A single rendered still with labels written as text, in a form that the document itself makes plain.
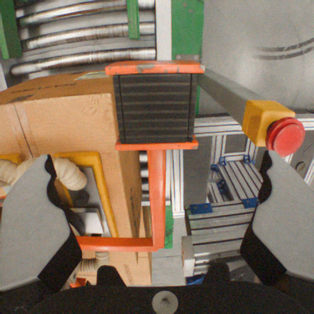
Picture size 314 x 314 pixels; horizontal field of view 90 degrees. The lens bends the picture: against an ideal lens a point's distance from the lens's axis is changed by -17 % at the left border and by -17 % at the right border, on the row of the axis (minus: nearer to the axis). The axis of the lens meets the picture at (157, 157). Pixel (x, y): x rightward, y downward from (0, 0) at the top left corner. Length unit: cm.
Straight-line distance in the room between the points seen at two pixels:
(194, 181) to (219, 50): 92
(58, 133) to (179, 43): 102
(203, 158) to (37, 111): 110
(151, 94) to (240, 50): 124
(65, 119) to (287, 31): 146
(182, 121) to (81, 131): 24
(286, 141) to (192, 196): 125
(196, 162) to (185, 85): 116
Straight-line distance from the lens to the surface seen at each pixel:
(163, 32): 68
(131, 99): 17
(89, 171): 39
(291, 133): 33
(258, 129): 35
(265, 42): 147
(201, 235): 67
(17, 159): 47
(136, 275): 188
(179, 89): 17
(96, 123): 36
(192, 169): 134
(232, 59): 137
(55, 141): 41
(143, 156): 86
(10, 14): 87
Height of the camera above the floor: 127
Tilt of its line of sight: 57 degrees down
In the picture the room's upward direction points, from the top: 178 degrees clockwise
